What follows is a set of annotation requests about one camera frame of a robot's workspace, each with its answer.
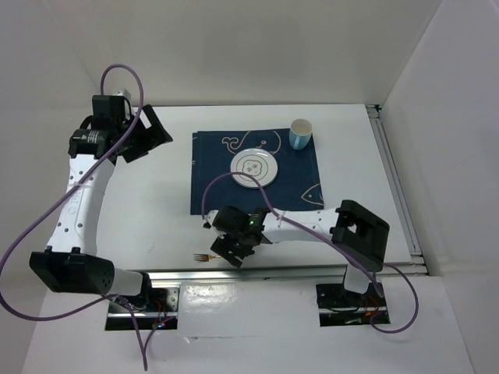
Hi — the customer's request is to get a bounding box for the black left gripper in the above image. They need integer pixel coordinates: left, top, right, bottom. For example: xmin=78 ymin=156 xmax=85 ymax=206
xmin=116 ymin=104 xmax=172 ymax=163

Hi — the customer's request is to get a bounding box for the white plate teal rim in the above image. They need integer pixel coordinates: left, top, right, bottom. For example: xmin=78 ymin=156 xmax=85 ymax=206
xmin=230 ymin=148 xmax=278 ymax=189

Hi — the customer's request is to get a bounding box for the navy blue fish placemat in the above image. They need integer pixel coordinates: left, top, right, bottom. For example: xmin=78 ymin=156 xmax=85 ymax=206
xmin=190 ymin=129 xmax=324 ymax=215

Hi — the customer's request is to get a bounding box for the light blue ceramic mug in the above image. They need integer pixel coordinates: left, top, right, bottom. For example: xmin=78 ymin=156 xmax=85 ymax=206
xmin=289 ymin=118 xmax=313 ymax=150

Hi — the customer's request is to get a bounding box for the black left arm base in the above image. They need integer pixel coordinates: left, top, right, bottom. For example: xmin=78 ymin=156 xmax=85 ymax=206
xmin=104 ymin=285 xmax=180 ymax=331

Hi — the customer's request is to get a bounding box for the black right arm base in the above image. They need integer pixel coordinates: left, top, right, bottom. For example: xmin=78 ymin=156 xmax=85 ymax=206
xmin=316 ymin=284 xmax=390 ymax=327

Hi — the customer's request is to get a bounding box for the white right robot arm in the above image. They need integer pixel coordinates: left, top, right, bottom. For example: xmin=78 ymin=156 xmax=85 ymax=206
xmin=203 ymin=200 xmax=390 ymax=305

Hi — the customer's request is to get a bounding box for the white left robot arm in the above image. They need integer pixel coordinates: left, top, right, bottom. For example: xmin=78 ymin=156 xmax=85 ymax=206
xmin=30 ymin=90 xmax=172 ymax=311

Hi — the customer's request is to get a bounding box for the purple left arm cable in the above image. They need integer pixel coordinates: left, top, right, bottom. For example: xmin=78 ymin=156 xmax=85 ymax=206
xmin=0 ymin=64 xmax=151 ymax=372

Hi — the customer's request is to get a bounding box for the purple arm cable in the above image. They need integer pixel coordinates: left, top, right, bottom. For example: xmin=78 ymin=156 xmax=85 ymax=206
xmin=0 ymin=64 xmax=151 ymax=372
xmin=202 ymin=172 xmax=421 ymax=333

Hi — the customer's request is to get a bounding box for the gold fork green handle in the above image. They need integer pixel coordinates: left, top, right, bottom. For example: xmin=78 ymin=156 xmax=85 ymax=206
xmin=193 ymin=253 xmax=221 ymax=263

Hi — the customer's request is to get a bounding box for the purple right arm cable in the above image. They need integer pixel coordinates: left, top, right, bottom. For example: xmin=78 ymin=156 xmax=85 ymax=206
xmin=202 ymin=172 xmax=421 ymax=333

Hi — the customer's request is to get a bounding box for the aluminium table edge rail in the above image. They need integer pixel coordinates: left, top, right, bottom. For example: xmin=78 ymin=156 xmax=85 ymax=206
xmin=146 ymin=263 xmax=430 ymax=291

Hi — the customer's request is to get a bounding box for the aluminium right side rail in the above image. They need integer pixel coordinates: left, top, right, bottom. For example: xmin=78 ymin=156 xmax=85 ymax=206
xmin=366 ymin=104 xmax=430 ymax=276

